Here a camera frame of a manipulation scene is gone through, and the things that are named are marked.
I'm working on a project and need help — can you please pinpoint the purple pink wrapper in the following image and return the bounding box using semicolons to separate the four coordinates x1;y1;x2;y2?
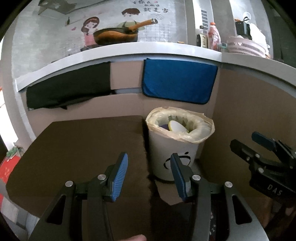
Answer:
160;124;170;131

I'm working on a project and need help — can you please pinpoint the pink plastic basket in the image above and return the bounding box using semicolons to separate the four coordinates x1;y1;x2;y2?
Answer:
226;37;265;58

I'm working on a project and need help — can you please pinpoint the white blue plastic bag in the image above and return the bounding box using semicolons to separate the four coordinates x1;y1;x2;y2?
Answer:
168;120;188;133

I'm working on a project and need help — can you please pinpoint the red box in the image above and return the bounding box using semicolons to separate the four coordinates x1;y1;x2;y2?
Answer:
0;146;23;184

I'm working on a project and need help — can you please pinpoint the dark sauce bottle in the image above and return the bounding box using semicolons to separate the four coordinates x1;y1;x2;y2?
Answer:
196;26;208;48

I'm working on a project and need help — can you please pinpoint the frying pan wooden handle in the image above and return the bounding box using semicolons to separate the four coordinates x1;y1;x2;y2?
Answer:
93;18;159;46

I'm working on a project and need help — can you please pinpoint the black hanging cloth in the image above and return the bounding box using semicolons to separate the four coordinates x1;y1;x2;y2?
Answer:
26;62;111;109

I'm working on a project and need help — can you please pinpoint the orange drink bottle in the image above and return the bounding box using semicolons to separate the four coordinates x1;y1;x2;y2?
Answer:
208;22;221;51

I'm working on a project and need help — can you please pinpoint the white trash bin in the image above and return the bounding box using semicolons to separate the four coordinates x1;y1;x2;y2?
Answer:
149;130;203;182

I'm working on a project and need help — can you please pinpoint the right hand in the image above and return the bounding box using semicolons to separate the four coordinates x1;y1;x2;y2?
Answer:
260;198;295;230

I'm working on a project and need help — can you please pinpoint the blue hanging cloth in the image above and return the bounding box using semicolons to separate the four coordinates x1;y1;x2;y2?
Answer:
142;59;218;105

